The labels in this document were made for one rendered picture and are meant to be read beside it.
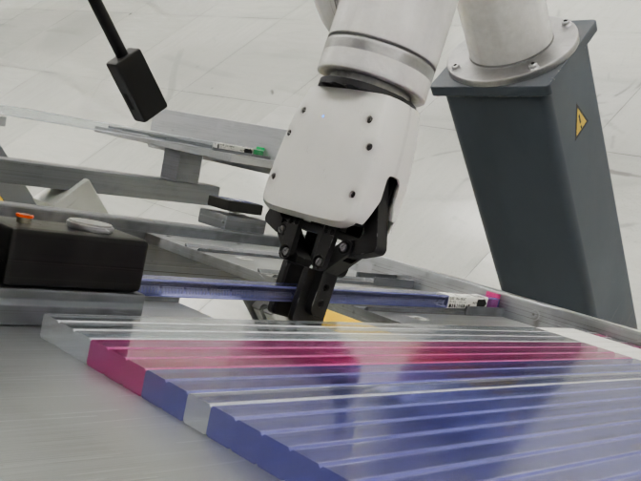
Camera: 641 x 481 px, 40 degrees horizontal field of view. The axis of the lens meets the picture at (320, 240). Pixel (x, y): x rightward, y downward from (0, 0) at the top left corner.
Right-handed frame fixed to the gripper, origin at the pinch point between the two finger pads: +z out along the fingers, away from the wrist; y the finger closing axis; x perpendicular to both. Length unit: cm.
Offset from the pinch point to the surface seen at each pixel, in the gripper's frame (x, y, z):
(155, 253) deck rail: 8.3, -29.9, 1.6
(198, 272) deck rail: 14.5, -29.9, 2.3
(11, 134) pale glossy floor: 127, -319, -17
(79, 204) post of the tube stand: 14, -57, 0
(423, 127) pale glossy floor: 155, -124, -53
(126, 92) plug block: -15.7, -5.8, -9.1
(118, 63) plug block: -17.1, -5.5, -10.5
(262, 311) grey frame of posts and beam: 29.9, -34.5, 5.0
